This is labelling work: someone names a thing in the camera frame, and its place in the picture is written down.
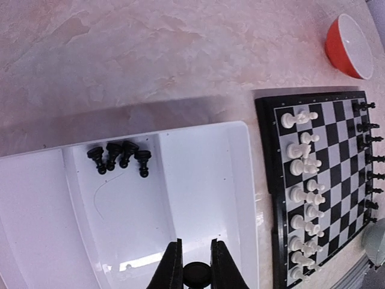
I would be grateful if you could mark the front aluminium rail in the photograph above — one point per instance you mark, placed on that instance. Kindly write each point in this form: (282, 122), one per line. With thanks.
(363, 265)

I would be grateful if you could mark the white plastic compartment tray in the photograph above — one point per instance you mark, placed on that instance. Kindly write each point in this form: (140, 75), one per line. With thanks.
(63, 225)

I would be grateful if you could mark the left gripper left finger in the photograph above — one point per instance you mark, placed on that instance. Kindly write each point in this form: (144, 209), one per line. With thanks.
(169, 272)

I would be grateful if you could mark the black white chessboard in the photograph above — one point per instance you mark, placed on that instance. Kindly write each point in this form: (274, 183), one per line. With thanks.
(318, 158)

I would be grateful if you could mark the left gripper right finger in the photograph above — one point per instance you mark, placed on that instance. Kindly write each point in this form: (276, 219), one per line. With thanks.
(225, 274)

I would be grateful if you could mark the black chess piece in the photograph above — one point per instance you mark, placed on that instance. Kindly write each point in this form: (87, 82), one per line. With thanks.
(365, 106)
(370, 205)
(370, 190)
(367, 141)
(368, 218)

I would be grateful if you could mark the red white bowl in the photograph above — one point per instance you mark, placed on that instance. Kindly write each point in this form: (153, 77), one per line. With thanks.
(348, 49)

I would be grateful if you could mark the green glass bowl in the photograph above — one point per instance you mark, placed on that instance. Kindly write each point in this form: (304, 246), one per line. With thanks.
(373, 242)

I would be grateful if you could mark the white chess piece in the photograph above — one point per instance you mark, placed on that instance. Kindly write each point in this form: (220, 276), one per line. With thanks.
(298, 195)
(295, 151)
(301, 260)
(297, 273)
(296, 243)
(288, 120)
(297, 222)
(298, 167)

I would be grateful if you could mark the black pawn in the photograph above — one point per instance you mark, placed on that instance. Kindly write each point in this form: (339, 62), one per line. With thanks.
(143, 157)
(128, 149)
(114, 150)
(197, 275)
(96, 155)

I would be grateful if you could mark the black bishop piece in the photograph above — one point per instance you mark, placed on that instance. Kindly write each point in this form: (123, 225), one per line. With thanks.
(370, 159)

